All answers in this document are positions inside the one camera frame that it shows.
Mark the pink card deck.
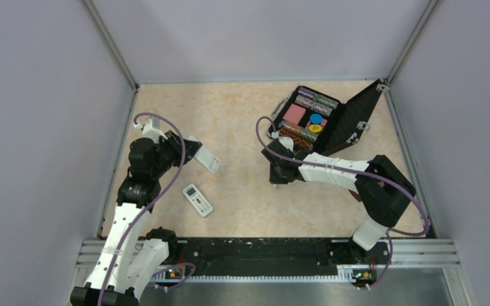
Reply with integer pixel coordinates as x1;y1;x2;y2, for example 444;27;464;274
283;104;306;125

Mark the green chip stack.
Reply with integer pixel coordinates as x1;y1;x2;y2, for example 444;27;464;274
299;128;318;143

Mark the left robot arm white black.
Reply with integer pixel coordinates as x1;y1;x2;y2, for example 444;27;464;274
70;131;203;305

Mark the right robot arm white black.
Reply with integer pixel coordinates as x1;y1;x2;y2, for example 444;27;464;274
262;138;416;263

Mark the black poker chip case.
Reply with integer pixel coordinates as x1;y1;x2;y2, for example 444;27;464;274
267;79;387;156

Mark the white remote control with screen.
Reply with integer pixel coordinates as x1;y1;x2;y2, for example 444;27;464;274
182;184;214;217

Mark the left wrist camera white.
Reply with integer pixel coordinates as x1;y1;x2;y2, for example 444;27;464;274
141;116;168;144

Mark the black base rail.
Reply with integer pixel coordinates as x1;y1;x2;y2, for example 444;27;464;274
163;237;390;279

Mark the blue dealer chip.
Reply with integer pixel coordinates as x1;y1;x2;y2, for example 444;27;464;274
309;113;323;125

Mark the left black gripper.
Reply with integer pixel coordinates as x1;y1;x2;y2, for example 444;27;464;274
151;129;202;178

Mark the orange black chip row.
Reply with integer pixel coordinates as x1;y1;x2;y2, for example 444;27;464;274
279;120;313;150

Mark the yellow dealer chip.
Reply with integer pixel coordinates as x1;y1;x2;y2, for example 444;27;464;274
308;124;323;133

